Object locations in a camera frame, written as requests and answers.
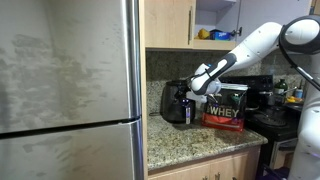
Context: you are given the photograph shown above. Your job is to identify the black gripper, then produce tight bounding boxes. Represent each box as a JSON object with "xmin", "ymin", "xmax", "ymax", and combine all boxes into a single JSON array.
[{"xmin": 181, "ymin": 82, "xmax": 195, "ymax": 100}]

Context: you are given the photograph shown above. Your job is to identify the black air fryer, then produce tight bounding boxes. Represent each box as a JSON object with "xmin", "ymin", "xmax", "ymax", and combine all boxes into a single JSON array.
[{"xmin": 159, "ymin": 79, "xmax": 197, "ymax": 125}]

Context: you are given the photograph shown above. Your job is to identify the black red whey protein bag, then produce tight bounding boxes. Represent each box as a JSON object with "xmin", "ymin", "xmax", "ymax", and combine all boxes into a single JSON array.
[{"xmin": 201, "ymin": 83, "xmax": 250, "ymax": 133}]

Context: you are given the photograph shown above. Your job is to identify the tall wooden side panel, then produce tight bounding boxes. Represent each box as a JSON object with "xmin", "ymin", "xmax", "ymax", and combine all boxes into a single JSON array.
[{"xmin": 138, "ymin": 0, "xmax": 150, "ymax": 180}]

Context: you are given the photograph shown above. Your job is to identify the yellow bag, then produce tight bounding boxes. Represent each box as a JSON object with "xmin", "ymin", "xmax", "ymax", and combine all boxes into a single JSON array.
[{"xmin": 196, "ymin": 28, "xmax": 211, "ymax": 41}]

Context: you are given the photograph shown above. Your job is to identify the wooden upper cabinet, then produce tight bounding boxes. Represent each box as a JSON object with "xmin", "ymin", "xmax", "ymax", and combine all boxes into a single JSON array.
[{"xmin": 143, "ymin": 0, "xmax": 242, "ymax": 52}]

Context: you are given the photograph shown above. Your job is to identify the wooden cabinet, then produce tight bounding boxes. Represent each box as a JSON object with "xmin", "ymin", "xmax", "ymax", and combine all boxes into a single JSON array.
[
  {"xmin": 143, "ymin": 0, "xmax": 242, "ymax": 52},
  {"xmin": 147, "ymin": 144, "xmax": 262, "ymax": 180}
]

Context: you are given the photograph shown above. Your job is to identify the wooden lower cabinet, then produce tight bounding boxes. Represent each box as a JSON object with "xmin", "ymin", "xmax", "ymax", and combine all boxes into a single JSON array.
[{"xmin": 147, "ymin": 144, "xmax": 262, "ymax": 180}]

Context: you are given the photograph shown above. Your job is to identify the black stove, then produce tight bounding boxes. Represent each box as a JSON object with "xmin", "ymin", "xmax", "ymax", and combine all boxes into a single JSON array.
[{"xmin": 218, "ymin": 74, "xmax": 302, "ymax": 168}]

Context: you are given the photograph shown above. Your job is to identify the black frying pan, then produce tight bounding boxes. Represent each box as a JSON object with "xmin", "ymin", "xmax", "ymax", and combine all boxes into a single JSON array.
[{"xmin": 252, "ymin": 109, "xmax": 291, "ymax": 129}]

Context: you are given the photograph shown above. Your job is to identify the green glass bottle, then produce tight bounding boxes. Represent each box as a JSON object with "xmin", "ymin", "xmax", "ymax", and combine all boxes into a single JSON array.
[{"xmin": 273, "ymin": 78, "xmax": 289, "ymax": 97}]

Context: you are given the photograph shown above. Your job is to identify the white cabinet door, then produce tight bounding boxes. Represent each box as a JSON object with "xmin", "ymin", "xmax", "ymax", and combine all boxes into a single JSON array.
[{"xmin": 234, "ymin": 0, "xmax": 313, "ymax": 43}]

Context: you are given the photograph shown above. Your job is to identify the stainless steel refrigerator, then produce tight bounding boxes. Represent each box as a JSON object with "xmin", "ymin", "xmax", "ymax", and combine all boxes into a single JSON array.
[{"xmin": 0, "ymin": 0, "xmax": 145, "ymax": 180}]

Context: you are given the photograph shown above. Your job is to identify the blue fabric object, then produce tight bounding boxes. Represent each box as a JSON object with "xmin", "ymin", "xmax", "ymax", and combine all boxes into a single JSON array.
[{"xmin": 262, "ymin": 165, "xmax": 292, "ymax": 180}]

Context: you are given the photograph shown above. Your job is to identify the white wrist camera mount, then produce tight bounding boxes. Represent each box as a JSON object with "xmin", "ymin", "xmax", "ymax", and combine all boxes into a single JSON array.
[{"xmin": 185, "ymin": 90, "xmax": 209, "ymax": 104}]

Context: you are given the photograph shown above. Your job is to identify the metal cabinet handle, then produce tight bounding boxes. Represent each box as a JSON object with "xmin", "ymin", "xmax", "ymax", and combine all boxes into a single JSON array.
[{"xmin": 187, "ymin": 5, "xmax": 195, "ymax": 46}]

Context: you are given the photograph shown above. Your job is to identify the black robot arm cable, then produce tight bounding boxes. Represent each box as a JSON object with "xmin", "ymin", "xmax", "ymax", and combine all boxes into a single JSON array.
[{"xmin": 277, "ymin": 32, "xmax": 320, "ymax": 92}]

